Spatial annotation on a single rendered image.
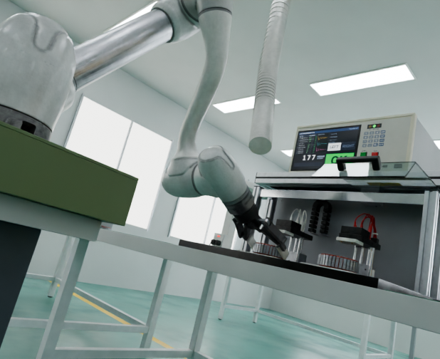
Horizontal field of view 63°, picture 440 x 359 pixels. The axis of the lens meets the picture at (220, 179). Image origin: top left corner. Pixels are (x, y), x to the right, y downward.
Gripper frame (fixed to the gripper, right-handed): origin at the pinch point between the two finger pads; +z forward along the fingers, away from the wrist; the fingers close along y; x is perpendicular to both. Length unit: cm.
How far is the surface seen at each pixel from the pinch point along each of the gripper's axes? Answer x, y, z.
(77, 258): -28, -89, -8
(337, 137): 45.9, 9.7, -11.2
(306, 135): 47.4, -3.4, -12.1
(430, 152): 56, 35, 5
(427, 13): 314, -28, 46
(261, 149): 106, -86, 35
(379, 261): 16.7, 25.5, 19.5
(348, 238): 7.6, 25.0, -1.6
